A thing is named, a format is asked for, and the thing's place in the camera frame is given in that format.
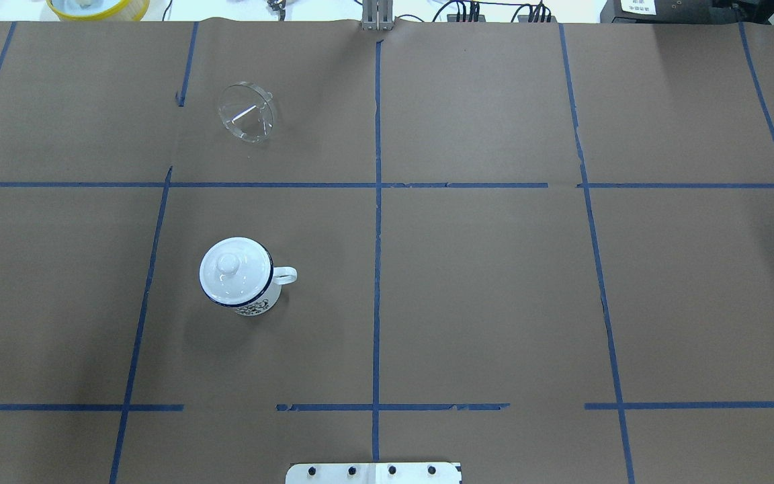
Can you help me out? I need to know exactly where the white cup lid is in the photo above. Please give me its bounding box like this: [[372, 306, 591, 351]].
[[198, 237, 274, 307]]

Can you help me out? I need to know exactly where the near orange black adapter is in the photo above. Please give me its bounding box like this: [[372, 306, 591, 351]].
[[511, 1, 556, 24]]

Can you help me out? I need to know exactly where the yellow tape roll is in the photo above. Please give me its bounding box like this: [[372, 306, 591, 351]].
[[45, 1, 151, 22]]

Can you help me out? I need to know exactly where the brown paper table cover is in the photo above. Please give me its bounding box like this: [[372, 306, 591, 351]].
[[0, 18, 774, 483]]

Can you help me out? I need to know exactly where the white enamel cup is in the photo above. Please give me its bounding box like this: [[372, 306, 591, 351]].
[[212, 263, 298, 317]]

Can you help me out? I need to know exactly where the far orange black adapter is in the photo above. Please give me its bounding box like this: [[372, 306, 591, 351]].
[[433, 1, 482, 24]]

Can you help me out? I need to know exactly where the aluminium frame post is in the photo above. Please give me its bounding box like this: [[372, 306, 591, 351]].
[[359, 0, 395, 31]]

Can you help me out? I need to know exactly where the white pedestal column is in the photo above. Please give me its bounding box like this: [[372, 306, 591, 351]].
[[285, 462, 463, 483]]

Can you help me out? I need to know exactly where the orange black adapter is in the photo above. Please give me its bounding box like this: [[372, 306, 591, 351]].
[[511, 1, 556, 24], [433, 1, 482, 24]]

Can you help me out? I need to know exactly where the black box device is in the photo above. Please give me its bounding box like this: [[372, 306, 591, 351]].
[[599, 1, 744, 25]]

